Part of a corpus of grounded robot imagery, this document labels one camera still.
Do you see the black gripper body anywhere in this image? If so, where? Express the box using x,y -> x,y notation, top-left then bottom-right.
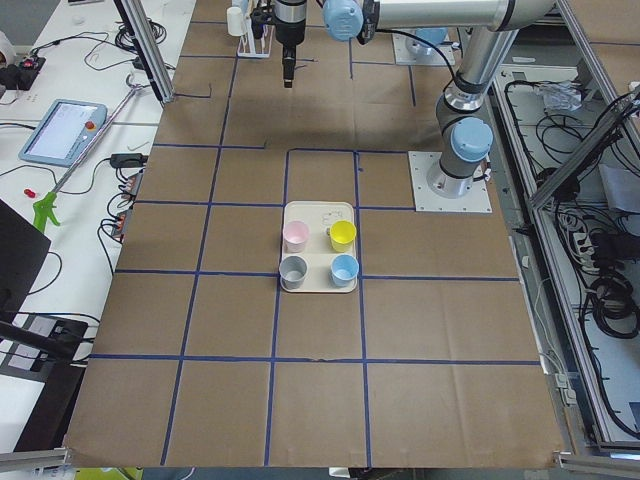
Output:
250,4 -> 306,68

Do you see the white ikea cup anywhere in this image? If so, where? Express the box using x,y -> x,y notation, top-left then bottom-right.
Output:
226,6 -> 245,37

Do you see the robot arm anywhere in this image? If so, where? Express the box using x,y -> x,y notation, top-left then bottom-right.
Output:
322,0 -> 553,199
405,27 -> 448,58

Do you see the pink cup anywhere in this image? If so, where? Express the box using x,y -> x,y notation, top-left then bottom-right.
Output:
282,220 -> 310,253

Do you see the yellow cup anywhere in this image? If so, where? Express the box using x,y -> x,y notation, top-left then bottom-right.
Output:
329,220 -> 357,253

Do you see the grey cup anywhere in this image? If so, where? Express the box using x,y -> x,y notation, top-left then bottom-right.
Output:
279,255 -> 308,291

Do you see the cream plastic tray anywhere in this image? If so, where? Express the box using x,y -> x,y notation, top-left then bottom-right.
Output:
281,201 -> 358,293

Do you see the blue teach pendant tablet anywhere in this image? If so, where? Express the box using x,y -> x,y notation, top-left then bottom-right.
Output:
18,99 -> 107,167

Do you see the black monitor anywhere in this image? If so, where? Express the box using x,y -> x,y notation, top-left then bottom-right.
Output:
0,201 -> 51,323

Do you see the white wire cup rack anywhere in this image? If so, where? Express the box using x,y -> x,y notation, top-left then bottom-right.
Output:
230,0 -> 273,59

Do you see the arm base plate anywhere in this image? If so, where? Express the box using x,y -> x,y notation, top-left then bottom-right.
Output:
392,29 -> 455,67
408,151 -> 492,214

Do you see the aluminium frame post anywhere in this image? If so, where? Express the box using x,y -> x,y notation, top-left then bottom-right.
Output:
114,0 -> 174,105

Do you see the green handled reacher grabber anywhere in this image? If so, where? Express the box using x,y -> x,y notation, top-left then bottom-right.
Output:
19,76 -> 145,232

